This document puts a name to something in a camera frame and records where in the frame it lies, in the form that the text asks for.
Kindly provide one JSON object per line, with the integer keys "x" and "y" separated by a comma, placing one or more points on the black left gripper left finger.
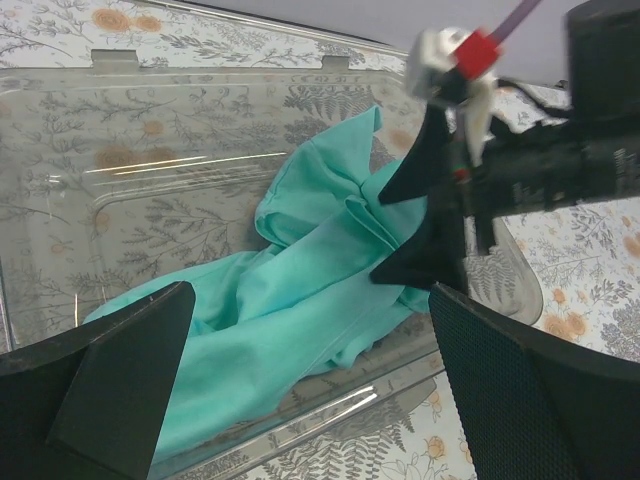
{"x": 89, "y": 403}

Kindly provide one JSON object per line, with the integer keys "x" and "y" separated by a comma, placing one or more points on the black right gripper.
{"x": 542, "y": 169}

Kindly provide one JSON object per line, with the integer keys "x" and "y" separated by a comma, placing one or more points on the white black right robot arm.
{"x": 468, "y": 164}

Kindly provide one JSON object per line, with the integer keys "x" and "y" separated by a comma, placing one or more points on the clear plastic bin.
{"x": 115, "y": 174}

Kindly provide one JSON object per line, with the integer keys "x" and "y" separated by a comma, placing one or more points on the teal t shirt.
{"x": 305, "y": 304}

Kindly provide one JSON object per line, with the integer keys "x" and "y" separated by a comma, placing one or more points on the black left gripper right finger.
{"x": 534, "y": 406}

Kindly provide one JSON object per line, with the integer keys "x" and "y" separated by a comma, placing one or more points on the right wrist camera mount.
{"x": 431, "y": 75}

